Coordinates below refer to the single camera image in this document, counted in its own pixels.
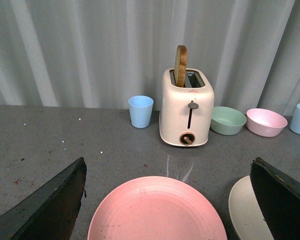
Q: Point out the cream white plate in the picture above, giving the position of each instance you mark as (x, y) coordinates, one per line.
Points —
(245, 212)

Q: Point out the light blue cup left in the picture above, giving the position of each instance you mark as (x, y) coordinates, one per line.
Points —
(140, 109)

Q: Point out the cream white toaster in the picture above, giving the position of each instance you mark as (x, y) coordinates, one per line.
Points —
(186, 112)

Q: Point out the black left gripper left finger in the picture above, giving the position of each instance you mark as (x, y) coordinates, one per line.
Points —
(51, 211)

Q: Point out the green bowl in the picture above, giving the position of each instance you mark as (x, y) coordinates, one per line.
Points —
(227, 121)

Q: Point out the toasted bread slice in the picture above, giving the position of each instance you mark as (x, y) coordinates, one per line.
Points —
(180, 65)

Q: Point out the grey curtain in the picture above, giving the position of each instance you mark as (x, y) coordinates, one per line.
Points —
(99, 53)

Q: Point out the pink plate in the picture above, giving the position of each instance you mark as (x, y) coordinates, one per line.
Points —
(156, 208)

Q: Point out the pink bowl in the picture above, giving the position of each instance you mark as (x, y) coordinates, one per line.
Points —
(265, 123)

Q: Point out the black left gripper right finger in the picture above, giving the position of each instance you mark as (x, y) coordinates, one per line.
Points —
(278, 196)

